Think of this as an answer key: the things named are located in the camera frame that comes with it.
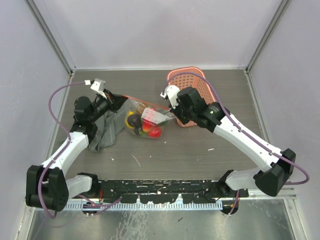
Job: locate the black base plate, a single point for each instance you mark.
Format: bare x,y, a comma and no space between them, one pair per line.
160,191

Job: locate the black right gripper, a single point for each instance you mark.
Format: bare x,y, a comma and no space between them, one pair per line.
176,112

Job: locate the clear zip bag orange zipper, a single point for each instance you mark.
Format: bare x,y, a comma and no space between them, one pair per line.
137,105

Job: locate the pink plastic basket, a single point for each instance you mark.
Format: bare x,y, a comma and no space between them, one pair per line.
191,76

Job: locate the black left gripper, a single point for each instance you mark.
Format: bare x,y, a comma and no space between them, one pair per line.
117,100

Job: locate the grey cloth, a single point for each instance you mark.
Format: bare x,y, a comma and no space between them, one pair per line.
108,126

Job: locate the yellow pear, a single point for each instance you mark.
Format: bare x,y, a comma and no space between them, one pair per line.
130,120

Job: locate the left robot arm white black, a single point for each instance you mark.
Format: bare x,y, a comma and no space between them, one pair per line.
46,185

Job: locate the green apple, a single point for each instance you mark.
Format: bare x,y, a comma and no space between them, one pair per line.
163,123

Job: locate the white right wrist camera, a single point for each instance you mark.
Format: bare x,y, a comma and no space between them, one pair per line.
170,93

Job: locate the white slotted cable duct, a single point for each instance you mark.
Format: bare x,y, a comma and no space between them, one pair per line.
176,206

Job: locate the red apple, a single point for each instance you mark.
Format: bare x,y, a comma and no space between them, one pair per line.
155,132

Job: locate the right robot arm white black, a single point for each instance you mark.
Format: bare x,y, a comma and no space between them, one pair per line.
274,166

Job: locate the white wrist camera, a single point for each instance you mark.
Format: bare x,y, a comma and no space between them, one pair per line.
96,85
170,93

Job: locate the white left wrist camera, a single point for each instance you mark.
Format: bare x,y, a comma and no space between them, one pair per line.
96,85

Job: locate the dark plum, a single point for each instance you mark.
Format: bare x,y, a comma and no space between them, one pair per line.
138,124

